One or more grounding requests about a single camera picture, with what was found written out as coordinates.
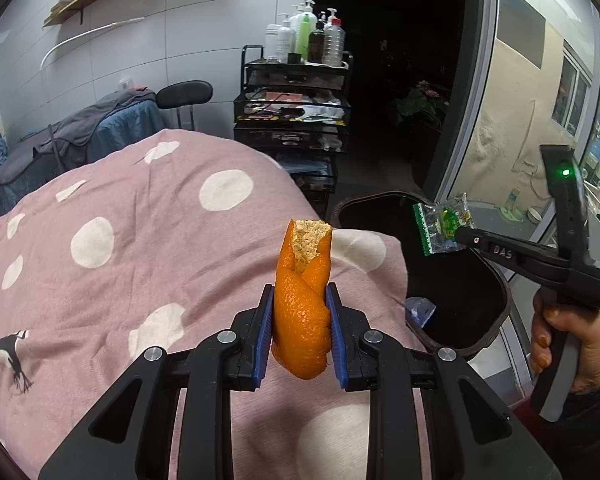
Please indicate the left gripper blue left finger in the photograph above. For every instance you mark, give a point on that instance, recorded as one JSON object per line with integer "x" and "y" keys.
{"x": 264, "y": 336}

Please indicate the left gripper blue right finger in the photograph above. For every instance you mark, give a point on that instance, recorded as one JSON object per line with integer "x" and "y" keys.
{"x": 339, "y": 346}

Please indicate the orange peel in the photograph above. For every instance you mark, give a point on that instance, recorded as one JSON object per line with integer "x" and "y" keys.
{"x": 301, "y": 320}

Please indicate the purple plastic bag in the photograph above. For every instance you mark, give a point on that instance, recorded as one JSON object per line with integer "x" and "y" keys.
{"x": 418, "y": 310}

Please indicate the green clear candy wrapper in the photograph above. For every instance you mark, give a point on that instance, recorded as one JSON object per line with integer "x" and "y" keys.
{"x": 438, "y": 223}

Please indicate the black sleeved right forearm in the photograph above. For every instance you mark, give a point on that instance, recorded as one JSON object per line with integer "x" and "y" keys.
{"x": 573, "y": 442}

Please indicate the black trash bin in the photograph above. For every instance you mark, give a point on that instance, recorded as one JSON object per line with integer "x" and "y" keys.
{"x": 471, "y": 296}

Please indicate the person's right hand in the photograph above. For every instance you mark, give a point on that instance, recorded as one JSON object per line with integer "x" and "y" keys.
{"x": 583, "y": 324}

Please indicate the pink polka dot bedspread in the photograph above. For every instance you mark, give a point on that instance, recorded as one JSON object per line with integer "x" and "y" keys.
{"x": 161, "y": 244}

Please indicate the black drawer cart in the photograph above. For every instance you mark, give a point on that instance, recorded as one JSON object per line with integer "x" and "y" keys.
{"x": 296, "y": 113}

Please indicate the potted plant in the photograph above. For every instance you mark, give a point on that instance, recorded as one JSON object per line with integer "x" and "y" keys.
{"x": 424, "y": 102}

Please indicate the clear bottle red cap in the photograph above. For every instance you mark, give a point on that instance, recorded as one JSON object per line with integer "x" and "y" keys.
{"x": 333, "y": 43}

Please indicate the dark brown bottle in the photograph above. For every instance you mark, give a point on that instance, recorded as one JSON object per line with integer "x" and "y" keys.
{"x": 316, "y": 44}

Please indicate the massage bed with grey cover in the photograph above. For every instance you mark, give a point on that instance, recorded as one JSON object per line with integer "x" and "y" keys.
{"x": 114, "y": 122}

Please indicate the white pump bottle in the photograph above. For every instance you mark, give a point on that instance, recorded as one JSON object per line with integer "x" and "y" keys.
{"x": 284, "y": 39}

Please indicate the green lotion bottle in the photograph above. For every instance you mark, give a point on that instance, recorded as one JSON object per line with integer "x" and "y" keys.
{"x": 303, "y": 37}

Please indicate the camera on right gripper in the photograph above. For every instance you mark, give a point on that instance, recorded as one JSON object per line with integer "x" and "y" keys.
{"x": 565, "y": 185}

